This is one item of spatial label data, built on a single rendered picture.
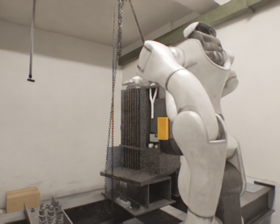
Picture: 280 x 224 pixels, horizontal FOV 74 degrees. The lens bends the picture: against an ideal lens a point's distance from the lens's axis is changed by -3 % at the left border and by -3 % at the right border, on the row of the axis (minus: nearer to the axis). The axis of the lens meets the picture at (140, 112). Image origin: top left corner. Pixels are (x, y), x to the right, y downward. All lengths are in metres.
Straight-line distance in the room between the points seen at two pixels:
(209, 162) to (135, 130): 1.29
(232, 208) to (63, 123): 3.21
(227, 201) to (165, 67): 0.47
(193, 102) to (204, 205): 0.22
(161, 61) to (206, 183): 0.33
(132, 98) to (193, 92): 1.27
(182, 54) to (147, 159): 1.08
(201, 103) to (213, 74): 0.27
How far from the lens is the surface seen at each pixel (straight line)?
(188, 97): 0.45
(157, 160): 1.56
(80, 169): 3.82
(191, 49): 0.71
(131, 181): 1.44
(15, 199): 3.33
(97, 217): 1.89
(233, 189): 0.74
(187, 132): 0.42
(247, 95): 2.39
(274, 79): 2.32
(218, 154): 0.44
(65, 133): 3.64
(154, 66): 0.56
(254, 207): 2.19
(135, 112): 1.67
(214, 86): 0.71
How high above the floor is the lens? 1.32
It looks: 3 degrees up
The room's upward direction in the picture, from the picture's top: straight up
